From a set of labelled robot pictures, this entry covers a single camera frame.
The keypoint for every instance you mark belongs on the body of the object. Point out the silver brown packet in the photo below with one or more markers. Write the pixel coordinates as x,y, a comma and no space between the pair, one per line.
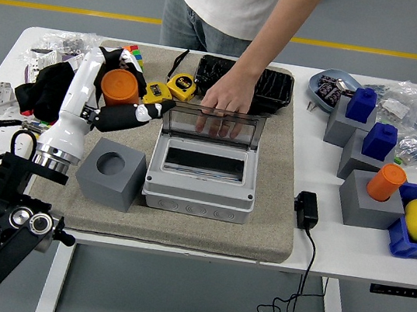
344,87

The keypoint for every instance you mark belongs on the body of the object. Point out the black plastic tray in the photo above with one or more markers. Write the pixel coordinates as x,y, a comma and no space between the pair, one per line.
277,89

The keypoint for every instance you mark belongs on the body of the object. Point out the black cloth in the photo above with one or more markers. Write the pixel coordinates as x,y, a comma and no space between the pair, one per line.
49,93

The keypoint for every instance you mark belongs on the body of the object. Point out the grey box with clear lid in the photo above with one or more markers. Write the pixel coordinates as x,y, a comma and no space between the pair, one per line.
198,197

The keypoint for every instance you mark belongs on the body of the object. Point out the grey block with round hole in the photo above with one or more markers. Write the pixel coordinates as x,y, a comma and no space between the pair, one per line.
109,188
365,211

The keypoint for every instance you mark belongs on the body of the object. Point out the small yellow tape measure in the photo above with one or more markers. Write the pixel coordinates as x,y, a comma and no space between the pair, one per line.
157,91

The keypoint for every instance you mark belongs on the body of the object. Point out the grey block with square hole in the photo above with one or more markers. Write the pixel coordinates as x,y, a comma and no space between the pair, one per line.
338,128
353,158

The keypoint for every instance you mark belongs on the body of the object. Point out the yellow tape measure with print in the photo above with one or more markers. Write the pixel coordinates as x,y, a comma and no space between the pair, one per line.
181,85

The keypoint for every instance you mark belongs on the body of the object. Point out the black power adapter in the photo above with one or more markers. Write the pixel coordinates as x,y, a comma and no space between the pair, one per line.
307,210

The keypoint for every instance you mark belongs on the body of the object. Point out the large colourful puzzle cube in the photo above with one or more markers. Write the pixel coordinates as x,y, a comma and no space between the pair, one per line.
137,53

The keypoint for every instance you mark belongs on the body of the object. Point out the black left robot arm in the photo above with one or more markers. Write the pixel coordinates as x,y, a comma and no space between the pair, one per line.
4,235

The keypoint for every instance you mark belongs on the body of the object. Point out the black table control panel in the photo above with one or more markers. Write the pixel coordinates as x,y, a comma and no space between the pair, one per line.
400,291

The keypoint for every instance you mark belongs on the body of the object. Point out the person's left forearm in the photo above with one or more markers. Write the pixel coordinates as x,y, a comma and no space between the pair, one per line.
268,43

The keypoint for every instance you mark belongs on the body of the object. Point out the small metal clips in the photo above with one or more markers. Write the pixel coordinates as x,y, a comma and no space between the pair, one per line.
311,106

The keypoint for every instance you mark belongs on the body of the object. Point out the grey-brown mat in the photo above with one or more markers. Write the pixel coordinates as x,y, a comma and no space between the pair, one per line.
181,230

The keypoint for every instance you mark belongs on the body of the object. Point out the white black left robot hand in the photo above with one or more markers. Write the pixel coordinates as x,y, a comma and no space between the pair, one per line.
75,104

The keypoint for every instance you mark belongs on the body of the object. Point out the blue-grey bowl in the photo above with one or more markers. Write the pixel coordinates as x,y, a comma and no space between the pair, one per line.
315,87

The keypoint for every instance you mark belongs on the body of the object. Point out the clear bags with white box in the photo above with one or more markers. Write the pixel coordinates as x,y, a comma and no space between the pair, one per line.
53,40

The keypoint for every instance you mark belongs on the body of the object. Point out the small green connector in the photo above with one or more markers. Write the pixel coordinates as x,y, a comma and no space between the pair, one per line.
398,160

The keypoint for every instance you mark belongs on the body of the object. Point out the dark printed packet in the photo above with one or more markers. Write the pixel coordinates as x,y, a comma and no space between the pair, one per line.
328,92

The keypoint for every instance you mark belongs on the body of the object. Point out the person's left hand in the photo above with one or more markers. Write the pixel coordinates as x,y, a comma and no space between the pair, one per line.
226,100

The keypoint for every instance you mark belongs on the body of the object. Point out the blue block battery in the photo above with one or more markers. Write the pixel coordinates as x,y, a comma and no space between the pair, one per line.
379,142
361,104

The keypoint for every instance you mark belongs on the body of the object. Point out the orange cylinder battery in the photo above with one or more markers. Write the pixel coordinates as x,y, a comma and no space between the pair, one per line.
118,89
385,182

